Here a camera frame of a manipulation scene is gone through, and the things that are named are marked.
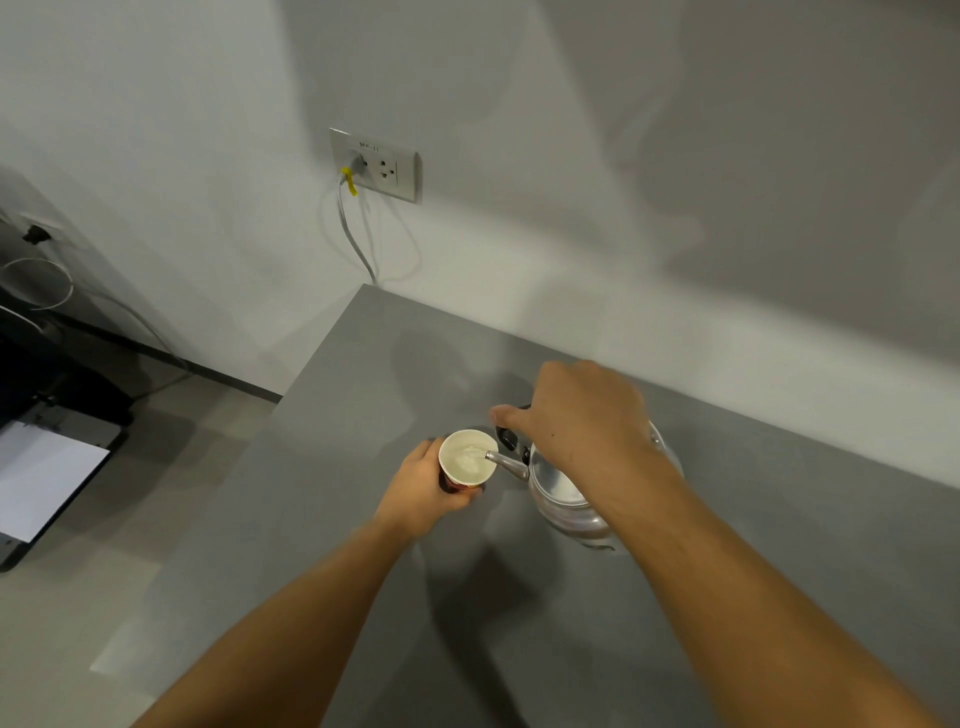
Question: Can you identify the person's right hand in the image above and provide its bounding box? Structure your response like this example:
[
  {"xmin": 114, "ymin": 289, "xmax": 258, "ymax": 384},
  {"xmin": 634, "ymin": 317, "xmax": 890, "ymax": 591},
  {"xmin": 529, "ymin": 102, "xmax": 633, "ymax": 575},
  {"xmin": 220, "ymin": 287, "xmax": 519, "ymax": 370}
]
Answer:
[{"xmin": 489, "ymin": 360, "xmax": 661, "ymax": 502}]

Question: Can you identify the person's left hand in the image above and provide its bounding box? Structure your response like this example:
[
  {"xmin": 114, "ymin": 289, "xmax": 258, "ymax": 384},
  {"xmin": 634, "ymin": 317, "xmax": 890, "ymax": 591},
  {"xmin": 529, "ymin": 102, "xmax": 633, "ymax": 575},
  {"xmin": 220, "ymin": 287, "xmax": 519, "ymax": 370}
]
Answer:
[{"xmin": 372, "ymin": 437, "xmax": 485, "ymax": 543}]

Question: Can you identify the red paper cup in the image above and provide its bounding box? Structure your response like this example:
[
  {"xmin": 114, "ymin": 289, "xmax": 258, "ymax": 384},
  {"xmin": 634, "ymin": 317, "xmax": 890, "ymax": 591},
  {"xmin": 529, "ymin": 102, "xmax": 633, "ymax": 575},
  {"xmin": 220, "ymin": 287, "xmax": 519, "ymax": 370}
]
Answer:
[{"xmin": 437, "ymin": 429, "xmax": 498, "ymax": 496}]

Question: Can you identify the silver metal kettle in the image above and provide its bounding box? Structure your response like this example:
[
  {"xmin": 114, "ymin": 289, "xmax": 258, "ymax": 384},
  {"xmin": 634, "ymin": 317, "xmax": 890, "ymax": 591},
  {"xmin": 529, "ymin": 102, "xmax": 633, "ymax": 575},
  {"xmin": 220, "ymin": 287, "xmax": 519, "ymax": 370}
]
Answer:
[{"xmin": 483, "ymin": 405, "xmax": 685, "ymax": 554}]

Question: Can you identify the person's left forearm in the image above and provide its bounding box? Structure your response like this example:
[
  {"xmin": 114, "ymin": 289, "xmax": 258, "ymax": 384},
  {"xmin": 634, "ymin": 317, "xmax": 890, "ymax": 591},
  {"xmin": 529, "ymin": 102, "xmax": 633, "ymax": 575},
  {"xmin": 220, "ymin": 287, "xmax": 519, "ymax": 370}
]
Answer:
[{"xmin": 133, "ymin": 516, "xmax": 416, "ymax": 728}]

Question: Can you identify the person's right forearm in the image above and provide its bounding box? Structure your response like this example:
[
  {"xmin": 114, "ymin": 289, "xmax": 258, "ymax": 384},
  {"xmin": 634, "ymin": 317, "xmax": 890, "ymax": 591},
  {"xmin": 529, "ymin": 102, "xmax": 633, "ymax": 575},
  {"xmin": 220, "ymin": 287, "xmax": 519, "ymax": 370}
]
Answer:
[{"xmin": 598, "ymin": 459, "xmax": 942, "ymax": 728}]

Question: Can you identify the black printer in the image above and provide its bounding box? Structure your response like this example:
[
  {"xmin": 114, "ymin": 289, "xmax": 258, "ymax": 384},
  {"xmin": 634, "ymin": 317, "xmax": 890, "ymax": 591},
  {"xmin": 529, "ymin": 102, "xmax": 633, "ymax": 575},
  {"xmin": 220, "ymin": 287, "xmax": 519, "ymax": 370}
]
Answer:
[{"xmin": 0, "ymin": 300, "xmax": 136, "ymax": 573}]

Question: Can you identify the white paper sheet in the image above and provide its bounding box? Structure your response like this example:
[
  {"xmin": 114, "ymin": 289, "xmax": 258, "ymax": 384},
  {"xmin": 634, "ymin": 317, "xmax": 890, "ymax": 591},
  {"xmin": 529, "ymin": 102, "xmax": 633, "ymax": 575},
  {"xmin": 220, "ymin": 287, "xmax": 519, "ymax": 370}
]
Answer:
[{"xmin": 0, "ymin": 420, "xmax": 111, "ymax": 544}]

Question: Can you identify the white power cable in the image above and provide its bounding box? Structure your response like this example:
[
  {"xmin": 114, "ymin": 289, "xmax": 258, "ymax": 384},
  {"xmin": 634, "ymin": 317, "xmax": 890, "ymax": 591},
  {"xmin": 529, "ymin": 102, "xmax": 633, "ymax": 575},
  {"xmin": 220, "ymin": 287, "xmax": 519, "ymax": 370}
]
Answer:
[{"xmin": 336, "ymin": 153, "xmax": 380, "ymax": 286}]

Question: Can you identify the white wall power outlet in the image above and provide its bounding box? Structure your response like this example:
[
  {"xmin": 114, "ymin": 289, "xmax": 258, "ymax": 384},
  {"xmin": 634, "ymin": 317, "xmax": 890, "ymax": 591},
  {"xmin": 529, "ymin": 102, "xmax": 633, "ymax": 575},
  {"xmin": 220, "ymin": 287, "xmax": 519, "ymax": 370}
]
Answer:
[{"xmin": 329, "ymin": 127, "xmax": 418, "ymax": 204}]

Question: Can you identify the thin white cable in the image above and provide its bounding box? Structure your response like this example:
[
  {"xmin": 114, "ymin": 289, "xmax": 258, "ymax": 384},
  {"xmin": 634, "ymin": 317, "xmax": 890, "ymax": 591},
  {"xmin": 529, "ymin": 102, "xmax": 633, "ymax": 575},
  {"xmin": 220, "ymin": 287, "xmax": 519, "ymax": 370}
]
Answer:
[{"xmin": 0, "ymin": 257, "xmax": 76, "ymax": 312}]

